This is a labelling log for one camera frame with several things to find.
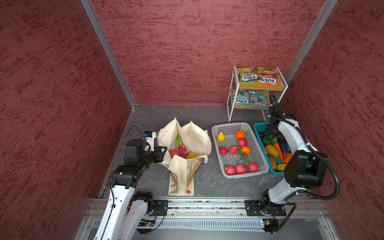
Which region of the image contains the red tomato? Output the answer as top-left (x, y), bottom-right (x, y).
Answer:
top-left (169, 150), bottom-right (180, 158)

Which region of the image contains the purple eggplant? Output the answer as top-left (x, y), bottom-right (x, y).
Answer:
top-left (278, 138), bottom-right (289, 156)

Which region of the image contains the pink dragon fruit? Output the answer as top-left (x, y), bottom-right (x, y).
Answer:
top-left (176, 135), bottom-right (189, 159)

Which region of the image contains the cream canvas tote bag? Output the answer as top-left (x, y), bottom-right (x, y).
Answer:
top-left (157, 119), bottom-right (212, 197)

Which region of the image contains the small orange pumpkin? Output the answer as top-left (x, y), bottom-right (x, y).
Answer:
top-left (283, 153), bottom-right (293, 164)

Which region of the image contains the orange Fox's candy bag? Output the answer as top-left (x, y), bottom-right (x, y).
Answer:
top-left (257, 67), bottom-right (280, 87)

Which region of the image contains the green Fox's candy bag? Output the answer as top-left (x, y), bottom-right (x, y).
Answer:
top-left (236, 67), bottom-right (261, 82)

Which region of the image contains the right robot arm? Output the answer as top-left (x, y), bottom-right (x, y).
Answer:
top-left (260, 113), bottom-right (336, 216)

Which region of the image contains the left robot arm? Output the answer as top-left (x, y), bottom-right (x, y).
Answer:
top-left (94, 137), bottom-right (168, 240)

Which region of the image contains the red-green Fox's candy bag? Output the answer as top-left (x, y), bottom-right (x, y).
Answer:
top-left (249, 91), bottom-right (270, 109)

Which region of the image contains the teal plastic basket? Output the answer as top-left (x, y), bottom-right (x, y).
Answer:
top-left (254, 122), bottom-right (293, 175)

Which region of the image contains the green bell pepper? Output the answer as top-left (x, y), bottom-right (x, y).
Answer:
top-left (262, 136), bottom-right (275, 146)

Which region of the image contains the orange carrot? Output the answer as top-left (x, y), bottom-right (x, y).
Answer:
top-left (274, 143), bottom-right (284, 162)

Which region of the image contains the yellow bell pepper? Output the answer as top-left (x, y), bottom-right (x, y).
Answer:
top-left (266, 145), bottom-right (280, 158)

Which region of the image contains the orange fruit back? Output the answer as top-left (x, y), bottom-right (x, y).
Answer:
top-left (235, 131), bottom-right (246, 140)

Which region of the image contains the red apple back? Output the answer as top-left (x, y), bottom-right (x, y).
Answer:
top-left (238, 138), bottom-right (248, 148)

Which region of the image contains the red apple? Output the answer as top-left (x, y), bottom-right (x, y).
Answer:
top-left (225, 165), bottom-right (236, 176)
top-left (236, 165), bottom-right (247, 174)
top-left (238, 138), bottom-right (248, 148)
top-left (247, 163), bottom-right (259, 173)
top-left (219, 147), bottom-right (229, 156)
top-left (230, 146), bottom-right (239, 155)

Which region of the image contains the small orange tangerine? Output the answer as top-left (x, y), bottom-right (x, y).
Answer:
top-left (241, 146), bottom-right (251, 155)

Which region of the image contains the white wooden two-tier shelf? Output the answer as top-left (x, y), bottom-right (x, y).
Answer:
top-left (226, 66), bottom-right (289, 122)

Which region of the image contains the green leafy sprig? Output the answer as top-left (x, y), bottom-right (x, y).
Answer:
top-left (238, 152), bottom-right (252, 168)

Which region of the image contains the white plastic basket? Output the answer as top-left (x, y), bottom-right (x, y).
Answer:
top-left (212, 123), bottom-right (269, 178)

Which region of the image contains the red apple front right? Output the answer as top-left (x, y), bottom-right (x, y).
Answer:
top-left (247, 163), bottom-right (259, 173)

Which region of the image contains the red apple front middle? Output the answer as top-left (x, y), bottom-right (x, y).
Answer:
top-left (236, 165), bottom-right (247, 174)

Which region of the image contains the yellow pear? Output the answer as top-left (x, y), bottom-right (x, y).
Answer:
top-left (217, 132), bottom-right (226, 142)

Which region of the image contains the red apple middle left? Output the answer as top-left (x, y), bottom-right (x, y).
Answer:
top-left (219, 147), bottom-right (229, 156)

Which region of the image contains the red apple front left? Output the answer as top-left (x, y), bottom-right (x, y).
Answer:
top-left (225, 165), bottom-right (236, 176)

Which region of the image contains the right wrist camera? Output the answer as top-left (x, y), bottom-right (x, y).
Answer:
top-left (269, 105), bottom-right (284, 115)

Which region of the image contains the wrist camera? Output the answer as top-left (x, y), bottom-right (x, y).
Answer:
top-left (143, 131), bottom-right (157, 152)
top-left (269, 105), bottom-right (284, 115)

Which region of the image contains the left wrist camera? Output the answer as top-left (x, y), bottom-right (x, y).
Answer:
top-left (143, 131), bottom-right (157, 152)

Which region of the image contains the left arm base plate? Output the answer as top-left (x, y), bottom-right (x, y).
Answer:
top-left (145, 200), bottom-right (169, 217)

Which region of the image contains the aluminium mounting rail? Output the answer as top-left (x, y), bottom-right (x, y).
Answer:
top-left (85, 196), bottom-right (329, 220)

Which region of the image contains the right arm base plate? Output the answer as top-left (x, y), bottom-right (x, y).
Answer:
top-left (244, 200), bottom-right (287, 218)

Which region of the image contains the black corrugated cable conduit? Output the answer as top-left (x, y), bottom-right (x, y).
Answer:
top-left (268, 94), bottom-right (341, 233)

